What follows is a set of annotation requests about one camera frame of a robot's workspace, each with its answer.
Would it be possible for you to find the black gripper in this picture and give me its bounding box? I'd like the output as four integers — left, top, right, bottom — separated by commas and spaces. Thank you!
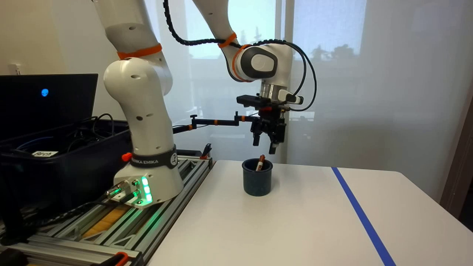
250, 103, 289, 155

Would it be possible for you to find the black marker pen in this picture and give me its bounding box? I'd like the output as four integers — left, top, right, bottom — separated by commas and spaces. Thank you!
255, 154, 268, 173

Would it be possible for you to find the dark green speckled mug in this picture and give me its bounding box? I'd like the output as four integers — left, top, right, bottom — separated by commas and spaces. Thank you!
242, 157, 276, 198

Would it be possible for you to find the blue tape line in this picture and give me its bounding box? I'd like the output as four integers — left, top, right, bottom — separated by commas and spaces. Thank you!
330, 165, 398, 266

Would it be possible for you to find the sheer white curtain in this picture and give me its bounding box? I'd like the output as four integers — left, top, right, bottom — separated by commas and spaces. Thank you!
147, 0, 471, 198

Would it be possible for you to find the black storage bin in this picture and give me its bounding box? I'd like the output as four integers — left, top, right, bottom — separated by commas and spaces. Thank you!
0, 120, 135, 219

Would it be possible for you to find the tan wooden strip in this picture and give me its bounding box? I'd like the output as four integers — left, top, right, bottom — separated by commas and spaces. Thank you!
81, 204, 132, 241

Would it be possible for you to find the brown wooden panel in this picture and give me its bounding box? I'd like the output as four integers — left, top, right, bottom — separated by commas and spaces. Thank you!
441, 97, 473, 227

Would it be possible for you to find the black monitor with blue light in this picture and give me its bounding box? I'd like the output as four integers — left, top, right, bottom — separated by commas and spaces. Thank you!
0, 72, 100, 142

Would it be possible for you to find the white label tag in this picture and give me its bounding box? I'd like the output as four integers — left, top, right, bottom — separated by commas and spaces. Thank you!
32, 149, 61, 159

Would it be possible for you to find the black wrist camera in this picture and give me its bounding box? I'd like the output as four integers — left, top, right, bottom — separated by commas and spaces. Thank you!
236, 93, 265, 109

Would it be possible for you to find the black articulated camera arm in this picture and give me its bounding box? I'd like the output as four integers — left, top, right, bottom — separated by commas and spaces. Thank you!
171, 111, 261, 136

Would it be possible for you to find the black orange clamp handle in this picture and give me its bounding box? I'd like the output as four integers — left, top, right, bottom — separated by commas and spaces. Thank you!
115, 250, 134, 266
199, 142, 215, 162

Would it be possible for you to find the aluminium rail frame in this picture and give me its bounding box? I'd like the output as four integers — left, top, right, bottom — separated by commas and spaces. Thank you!
10, 146, 216, 266

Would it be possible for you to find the orange cable strap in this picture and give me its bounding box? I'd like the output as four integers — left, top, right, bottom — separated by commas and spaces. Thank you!
218, 31, 240, 49

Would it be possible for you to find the black corrugated cable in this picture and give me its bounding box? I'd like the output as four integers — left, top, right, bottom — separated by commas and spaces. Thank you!
162, 0, 320, 114

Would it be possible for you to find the black cable bundle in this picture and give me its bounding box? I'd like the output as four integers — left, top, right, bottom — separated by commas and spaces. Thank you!
69, 112, 131, 149

